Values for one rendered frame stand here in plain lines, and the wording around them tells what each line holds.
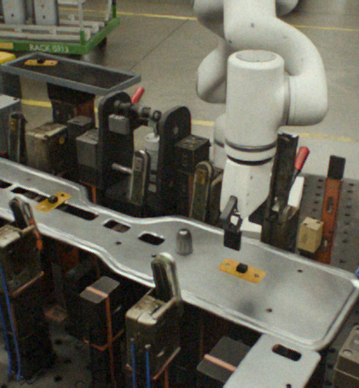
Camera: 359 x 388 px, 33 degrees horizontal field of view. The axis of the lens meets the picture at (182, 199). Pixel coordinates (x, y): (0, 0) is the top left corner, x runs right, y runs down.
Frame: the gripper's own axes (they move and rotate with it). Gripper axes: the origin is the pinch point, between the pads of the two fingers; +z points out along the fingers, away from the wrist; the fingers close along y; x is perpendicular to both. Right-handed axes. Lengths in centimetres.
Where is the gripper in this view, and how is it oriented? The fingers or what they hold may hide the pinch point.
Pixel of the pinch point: (245, 230)
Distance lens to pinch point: 108.0
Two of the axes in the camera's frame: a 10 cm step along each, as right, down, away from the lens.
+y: -5.4, 4.3, -7.2
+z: 0.0, 8.6, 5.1
